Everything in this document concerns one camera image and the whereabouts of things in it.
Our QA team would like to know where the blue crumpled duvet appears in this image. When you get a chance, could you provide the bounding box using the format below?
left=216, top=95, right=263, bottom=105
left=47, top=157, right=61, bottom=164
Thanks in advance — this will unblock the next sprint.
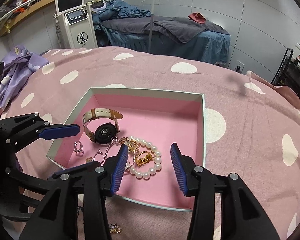
left=92, top=0, right=151, bottom=24

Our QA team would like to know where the blue massage bed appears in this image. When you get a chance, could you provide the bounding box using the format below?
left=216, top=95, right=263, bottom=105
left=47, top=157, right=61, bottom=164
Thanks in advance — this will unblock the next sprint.
left=100, top=16, right=231, bottom=66

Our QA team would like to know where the white pearl bracelet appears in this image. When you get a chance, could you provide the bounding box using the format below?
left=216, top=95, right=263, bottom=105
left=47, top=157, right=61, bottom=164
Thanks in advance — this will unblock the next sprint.
left=124, top=135, right=163, bottom=180

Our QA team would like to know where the white beauty machine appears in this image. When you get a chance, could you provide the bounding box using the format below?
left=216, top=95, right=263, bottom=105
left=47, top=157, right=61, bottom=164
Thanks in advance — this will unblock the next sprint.
left=53, top=0, right=97, bottom=49

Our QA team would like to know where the gold spider brooch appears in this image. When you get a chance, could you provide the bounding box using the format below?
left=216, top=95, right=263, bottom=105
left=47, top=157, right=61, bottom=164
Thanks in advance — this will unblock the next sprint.
left=135, top=151, right=153, bottom=167

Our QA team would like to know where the purple floral blanket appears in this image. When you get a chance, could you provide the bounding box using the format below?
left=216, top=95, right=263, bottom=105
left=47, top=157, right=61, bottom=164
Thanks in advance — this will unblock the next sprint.
left=0, top=45, right=49, bottom=116

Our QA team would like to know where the pink polka dot bedsheet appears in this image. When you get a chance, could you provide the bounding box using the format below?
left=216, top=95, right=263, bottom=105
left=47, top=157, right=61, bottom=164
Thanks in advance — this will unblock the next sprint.
left=2, top=48, right=300, bottom=239

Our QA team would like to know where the black trolley cart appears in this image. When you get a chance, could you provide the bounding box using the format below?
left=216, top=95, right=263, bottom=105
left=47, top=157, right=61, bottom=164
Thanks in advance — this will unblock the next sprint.
left=271, top=48, right=300, bottom=98

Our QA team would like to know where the small silver ring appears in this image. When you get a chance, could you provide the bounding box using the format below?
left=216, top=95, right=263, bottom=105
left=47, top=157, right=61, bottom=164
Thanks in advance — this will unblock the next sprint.
left=73, top=141, right=85, bottom=157

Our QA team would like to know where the gold chain charm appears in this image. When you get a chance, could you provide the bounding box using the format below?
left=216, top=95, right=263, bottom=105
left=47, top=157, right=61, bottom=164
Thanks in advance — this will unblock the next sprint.
left=119, top=137, right=139, bottom=158

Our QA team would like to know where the mint green pink jewelry box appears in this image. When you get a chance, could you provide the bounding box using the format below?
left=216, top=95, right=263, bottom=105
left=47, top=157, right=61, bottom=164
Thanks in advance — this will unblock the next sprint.
left=46, top=88, right=206, bottom=211

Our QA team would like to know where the red folded cloth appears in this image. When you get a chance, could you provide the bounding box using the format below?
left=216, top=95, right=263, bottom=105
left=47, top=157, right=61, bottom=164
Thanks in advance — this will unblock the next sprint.
left=188, top=12, right=206, bottom=24

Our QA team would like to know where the dark grey towel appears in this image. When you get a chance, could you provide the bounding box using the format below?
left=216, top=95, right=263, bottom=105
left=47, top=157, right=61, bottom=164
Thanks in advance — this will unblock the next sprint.
left=154, top=17, right=207, bottom=43

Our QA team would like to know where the beige strap wrist watch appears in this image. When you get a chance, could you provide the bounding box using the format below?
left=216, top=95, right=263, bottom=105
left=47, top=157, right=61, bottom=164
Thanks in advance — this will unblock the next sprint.
left=82, top=108, right=123, bottom=145

